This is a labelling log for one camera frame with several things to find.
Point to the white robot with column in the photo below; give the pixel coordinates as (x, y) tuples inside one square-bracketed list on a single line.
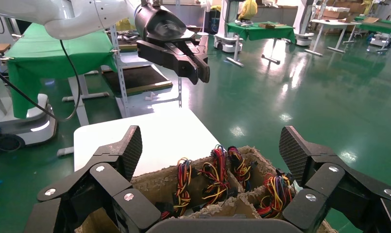
[(303, 38), (227, 41)]

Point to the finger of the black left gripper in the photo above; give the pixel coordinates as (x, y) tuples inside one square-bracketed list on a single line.
[(169, 59), (197, 61)]

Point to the white folding table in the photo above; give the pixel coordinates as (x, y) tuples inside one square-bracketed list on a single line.
[(333, 24)]

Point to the flat wooden box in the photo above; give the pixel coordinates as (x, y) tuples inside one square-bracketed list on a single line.
[(271, 25)]

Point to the metal shelf rack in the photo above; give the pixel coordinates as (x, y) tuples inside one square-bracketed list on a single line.
[(119, 64)]

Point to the yellow bag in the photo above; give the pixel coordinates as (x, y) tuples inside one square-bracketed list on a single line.
[(247, 9)]

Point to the brown cardboard carton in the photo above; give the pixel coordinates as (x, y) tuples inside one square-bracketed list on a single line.
[(335, 13)]

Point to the long green cloth table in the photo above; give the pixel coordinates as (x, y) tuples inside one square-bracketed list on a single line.
[(382, 27)]

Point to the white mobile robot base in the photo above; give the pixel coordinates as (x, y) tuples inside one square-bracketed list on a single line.
[(8, 123)]

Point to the brown cardboard divider box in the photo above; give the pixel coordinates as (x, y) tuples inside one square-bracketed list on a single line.
[(156, 189)]

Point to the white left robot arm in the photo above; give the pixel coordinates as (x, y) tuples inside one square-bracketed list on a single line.
[(86, 16)]

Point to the black shelf mat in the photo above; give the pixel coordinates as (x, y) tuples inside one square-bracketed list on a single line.
[(134, 78)]

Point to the green cloth table with legs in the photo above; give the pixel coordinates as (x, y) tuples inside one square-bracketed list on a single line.
[(263, 32)]

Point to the green cloth covered table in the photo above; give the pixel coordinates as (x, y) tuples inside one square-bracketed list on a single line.
[(53, 54)]

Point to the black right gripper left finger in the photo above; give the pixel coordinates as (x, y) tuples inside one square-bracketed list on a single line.
[(105, 183)]

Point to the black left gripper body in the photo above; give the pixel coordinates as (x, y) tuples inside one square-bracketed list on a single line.
[(160, 24)]

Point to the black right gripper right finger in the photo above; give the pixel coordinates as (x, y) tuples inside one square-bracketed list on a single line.
[(340, 193)]

